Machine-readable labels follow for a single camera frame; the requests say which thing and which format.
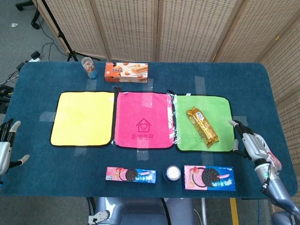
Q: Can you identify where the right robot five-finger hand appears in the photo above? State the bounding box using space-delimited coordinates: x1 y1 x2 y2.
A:
228 119 275 167

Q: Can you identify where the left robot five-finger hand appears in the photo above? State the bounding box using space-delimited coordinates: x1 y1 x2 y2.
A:
0 118 30 176

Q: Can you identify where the gold snack packet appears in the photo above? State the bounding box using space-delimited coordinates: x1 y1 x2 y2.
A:
186 106 220 148

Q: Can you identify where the white red drink bottle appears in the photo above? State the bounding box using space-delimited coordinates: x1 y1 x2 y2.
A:
257 133 284 170

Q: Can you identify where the clear tape strip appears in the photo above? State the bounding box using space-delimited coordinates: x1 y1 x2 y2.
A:
201 152 213 166
233 116 248 127
195 75 207 96
136 149 150 161
142 78 154 91
74 146 89 157
85 78 97 91
39 111 57 122

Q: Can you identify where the black floor device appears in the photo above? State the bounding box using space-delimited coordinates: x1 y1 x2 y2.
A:
0 85 14 113

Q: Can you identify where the wide Oreo strawberry box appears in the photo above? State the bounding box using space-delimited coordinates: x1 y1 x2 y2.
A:
183 165 236 192

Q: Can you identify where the blue table carpet cover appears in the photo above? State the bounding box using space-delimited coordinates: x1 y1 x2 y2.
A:
0 61 298 200

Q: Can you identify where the green cloth with house print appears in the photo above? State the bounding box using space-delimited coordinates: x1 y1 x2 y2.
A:
173 93 236 153

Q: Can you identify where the yellow floor tape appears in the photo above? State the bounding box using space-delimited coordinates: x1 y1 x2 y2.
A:
229 198 240 225

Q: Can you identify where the yellow cloth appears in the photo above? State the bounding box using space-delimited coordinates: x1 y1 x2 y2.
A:
50 90 115 148

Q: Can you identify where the blue drink can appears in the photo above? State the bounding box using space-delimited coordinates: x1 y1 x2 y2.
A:
163 165 182 183

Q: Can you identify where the clear plastic strip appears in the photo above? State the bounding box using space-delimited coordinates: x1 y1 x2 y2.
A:
165 93 179 144

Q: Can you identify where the white power strip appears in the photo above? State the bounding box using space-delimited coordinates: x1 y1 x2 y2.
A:
28 51 42 62

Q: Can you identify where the pink cloth with house print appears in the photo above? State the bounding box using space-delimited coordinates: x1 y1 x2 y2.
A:
113 91 175 150

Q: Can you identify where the clear plastic snack cup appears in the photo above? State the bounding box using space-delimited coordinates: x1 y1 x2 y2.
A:
81 57 98 79

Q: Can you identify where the slim Oreo strawberry box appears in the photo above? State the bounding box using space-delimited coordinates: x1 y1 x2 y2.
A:
105 166 157 185

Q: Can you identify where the black tripod stand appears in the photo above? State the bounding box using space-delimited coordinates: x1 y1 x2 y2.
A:
41 0 79 62

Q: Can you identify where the grey robot torso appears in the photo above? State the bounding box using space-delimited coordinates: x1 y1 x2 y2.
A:
88 196 195 225

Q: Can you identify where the wicker folding screen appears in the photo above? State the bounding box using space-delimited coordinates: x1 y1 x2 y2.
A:
32 0 300 169

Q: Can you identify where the black office chair base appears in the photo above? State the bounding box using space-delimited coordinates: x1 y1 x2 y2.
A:
15 0 42 30

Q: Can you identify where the orange egg roll box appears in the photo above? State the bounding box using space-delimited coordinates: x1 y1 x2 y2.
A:
104 62 149 83

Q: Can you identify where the black floor cable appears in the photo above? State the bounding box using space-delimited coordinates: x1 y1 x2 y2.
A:
0 42 56 86

